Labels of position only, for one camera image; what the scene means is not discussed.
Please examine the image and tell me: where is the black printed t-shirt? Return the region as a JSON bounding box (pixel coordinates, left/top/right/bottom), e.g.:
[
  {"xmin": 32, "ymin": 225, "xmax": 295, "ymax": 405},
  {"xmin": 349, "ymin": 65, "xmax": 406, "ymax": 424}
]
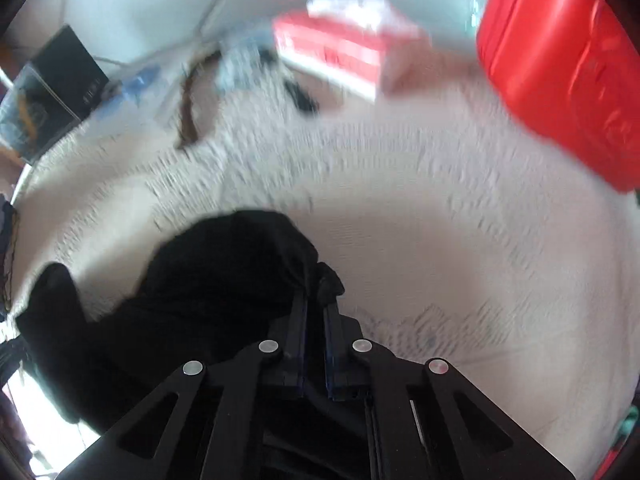
[{"xmin": 16, "ymin": 210, "xmax": 344, "ymax": 432}]

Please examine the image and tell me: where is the cream lace bedspread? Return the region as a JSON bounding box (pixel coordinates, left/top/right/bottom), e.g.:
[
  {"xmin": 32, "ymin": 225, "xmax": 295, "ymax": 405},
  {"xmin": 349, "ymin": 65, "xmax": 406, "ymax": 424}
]
[{"xmin": 12, "ymin": 55, "xmax": 639, "ymax": 479}]

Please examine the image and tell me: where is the black pen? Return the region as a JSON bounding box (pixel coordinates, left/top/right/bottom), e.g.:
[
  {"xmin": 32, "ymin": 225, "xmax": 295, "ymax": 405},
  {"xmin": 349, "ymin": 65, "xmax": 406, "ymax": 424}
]
[{"xmin": 283, "ymin": 79, "xmax": 319, "ymax": 115}]

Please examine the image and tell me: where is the blue printed paper sheet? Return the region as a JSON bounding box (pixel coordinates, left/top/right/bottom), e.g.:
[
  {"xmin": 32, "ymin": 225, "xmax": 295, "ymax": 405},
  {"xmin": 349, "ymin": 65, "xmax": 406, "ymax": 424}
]
[{"xmin": 92, "ymin": 64, "xmax": 164, "ymax": 120}]

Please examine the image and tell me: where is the black gift box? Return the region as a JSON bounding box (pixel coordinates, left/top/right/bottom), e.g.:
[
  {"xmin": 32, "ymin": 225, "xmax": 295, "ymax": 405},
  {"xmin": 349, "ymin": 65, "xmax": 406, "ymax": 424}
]
[{"xmin": 1, "ymin": 25, "xmax": 108, "ymax": 165}]

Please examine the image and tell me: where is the red white tissue pack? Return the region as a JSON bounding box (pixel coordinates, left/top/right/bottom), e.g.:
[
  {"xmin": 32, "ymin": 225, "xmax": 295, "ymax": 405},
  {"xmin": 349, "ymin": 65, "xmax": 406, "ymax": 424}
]
[{"xmin": 272, "ymin": 0, "xmax": 432, "ymax": 102}]

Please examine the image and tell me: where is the red plastic storage case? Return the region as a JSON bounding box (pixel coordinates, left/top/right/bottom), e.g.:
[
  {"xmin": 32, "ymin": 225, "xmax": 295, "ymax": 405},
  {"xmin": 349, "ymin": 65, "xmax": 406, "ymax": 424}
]
[{"xmin": 476, "ymin": 0, "xmax": 639, "ymax": 193}]

